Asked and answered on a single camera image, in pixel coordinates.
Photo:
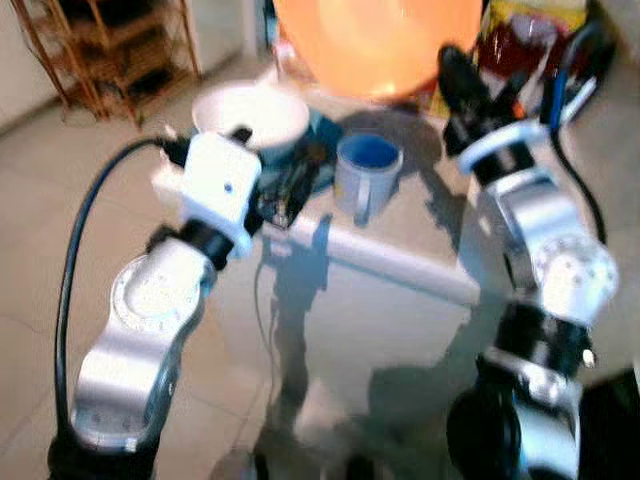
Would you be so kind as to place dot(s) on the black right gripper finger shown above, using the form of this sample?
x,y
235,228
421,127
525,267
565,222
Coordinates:
x,y
458,72

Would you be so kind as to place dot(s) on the teal plate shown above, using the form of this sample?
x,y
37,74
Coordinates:
x,y
325,135

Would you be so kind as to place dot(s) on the orange plate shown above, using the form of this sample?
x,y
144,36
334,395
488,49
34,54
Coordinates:
x,y
380,40

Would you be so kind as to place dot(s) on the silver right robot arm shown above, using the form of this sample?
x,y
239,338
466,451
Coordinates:
x,y
550,260

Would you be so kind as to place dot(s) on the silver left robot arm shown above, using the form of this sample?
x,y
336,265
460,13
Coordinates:
x,y
140,330

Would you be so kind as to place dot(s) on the white ceramic bowl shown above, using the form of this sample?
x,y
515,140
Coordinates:
x,y
250,110

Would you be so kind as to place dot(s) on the red yellow snack bag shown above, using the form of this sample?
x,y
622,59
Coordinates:
x,y
520,50

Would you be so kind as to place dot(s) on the blue grey mug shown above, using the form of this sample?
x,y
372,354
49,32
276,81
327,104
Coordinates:
x,y
365,185

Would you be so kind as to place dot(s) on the wooden shelf rack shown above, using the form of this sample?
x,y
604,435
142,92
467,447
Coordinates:
x,y
100,55

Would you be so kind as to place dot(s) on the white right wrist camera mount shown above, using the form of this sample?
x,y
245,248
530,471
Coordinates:
x,y
500,140

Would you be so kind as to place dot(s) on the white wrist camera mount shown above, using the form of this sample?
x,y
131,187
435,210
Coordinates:
x,y
500,140
220,185

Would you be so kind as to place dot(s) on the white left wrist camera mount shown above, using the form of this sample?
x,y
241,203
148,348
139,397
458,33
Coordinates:
x,y
220,185

